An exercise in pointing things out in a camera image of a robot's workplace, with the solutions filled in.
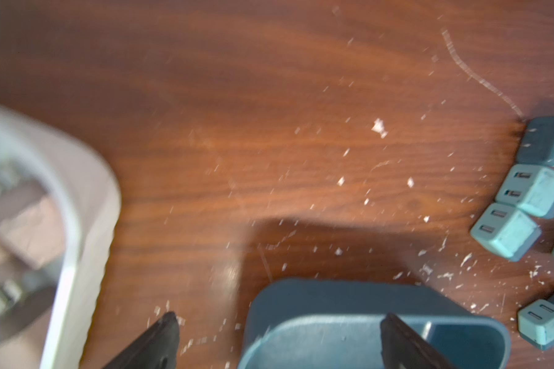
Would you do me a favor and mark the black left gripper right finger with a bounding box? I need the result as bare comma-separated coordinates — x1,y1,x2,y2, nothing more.
381,314,456,369

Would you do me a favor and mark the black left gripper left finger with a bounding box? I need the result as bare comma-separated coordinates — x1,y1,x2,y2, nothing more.
103,311,180,369

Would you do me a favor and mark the dark teal storage box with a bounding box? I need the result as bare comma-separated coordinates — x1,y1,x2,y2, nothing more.
238,278,511,368

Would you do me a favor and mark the pink plug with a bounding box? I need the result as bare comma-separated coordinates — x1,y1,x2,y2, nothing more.
0,195,66,270

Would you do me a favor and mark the white storage box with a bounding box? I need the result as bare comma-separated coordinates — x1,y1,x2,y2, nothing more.
0,106,121,368

